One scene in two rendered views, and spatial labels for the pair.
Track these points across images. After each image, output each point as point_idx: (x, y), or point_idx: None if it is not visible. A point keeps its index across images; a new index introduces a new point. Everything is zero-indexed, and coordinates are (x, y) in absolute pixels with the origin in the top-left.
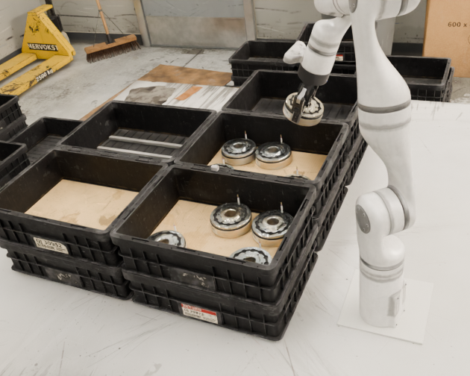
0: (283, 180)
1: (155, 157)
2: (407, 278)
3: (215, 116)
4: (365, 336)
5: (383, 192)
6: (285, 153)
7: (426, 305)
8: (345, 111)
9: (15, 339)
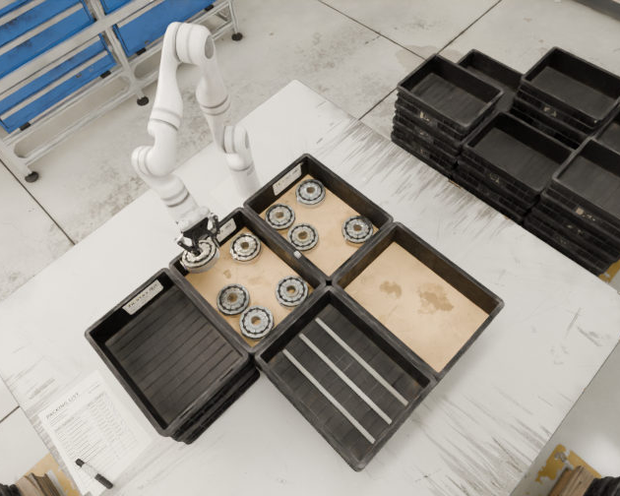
0: (258, 219)
1: (333, 363)
2: (217, 202)
3: (260, 344)
4: (266, 180)
5: (229, 131)
6: (225, 289)
7: (223, 182)
8: (126, 347)
9: (471, 258)
